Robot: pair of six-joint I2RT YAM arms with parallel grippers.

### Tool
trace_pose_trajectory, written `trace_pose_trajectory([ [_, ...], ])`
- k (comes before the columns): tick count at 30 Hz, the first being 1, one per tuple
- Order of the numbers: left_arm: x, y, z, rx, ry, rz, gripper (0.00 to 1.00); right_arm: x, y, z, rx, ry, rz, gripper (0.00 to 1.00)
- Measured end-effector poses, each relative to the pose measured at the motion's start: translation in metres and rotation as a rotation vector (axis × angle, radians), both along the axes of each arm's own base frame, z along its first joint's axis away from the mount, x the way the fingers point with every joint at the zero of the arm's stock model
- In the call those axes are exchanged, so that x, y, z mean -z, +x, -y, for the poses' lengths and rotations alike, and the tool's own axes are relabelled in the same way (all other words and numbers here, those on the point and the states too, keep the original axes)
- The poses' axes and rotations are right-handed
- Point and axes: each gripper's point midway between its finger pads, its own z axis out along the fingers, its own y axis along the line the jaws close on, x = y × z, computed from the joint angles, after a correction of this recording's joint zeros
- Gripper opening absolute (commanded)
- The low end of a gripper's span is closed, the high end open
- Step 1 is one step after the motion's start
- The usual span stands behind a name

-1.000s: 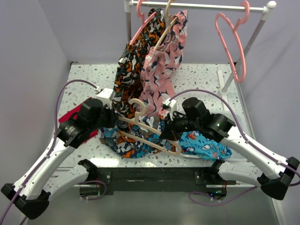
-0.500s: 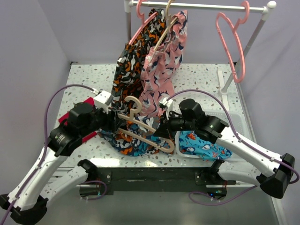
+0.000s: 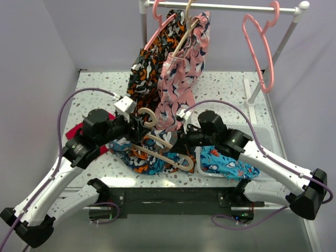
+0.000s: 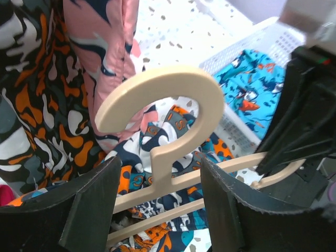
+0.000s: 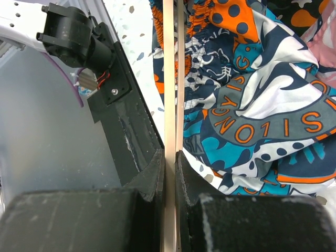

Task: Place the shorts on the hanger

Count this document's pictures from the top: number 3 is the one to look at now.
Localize white plastic basket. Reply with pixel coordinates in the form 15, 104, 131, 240
195, 124, 280, 180

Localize light blue shark shorts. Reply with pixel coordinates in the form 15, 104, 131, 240
199, 146, 260, 181

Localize red folded cloth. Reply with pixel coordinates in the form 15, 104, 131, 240
66, 109, 116, 158

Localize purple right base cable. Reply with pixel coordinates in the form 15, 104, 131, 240
211, 206, 288, 231

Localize wooden hanger with shorts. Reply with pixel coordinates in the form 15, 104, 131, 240
172, 0, 199, 57

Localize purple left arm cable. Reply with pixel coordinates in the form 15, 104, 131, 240
0, 88, 118, 252

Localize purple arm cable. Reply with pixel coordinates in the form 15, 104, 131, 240
185, 99, 334, 204
0, 88, 118, 252

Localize black orange camouflage shorts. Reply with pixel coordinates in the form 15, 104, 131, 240
127, 9, 186, 115

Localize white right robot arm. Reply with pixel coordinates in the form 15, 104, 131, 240
171, 109, 327, 221

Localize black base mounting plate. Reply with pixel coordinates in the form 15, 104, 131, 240
98, 187, 265, 218

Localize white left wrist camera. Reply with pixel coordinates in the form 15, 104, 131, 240
114, 97, 137, 123

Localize white clothes rack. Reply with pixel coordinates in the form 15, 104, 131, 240
139, 1, 310, 124

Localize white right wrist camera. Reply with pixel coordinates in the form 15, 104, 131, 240
176, 109, 193, 133

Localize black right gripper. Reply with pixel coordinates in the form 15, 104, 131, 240
170, 122, 217, 156

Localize pink patterned shorts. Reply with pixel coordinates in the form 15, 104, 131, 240
155, 12, 211, 131

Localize pink hanger left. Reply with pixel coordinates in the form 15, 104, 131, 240
144, 0, 176, 50

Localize blue orange patterned shorts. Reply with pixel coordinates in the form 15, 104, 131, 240
106, 130, 196, 175

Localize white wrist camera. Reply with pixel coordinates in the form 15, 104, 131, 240
176, 109, 193, 133
114, 97, 137, 123

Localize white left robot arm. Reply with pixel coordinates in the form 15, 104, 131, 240
1, 109, 150, 248

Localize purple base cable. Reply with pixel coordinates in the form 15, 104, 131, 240
211, 206, 288, 231
89, 202, 120, 225

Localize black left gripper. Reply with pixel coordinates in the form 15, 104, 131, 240
97, 111, 151, 147

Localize empty pink hanger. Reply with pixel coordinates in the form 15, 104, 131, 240
242, 1, 280, 93

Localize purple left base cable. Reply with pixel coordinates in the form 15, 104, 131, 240
89, 202, 120, 225

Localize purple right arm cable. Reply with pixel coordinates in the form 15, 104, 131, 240
185, 99, 334, 204

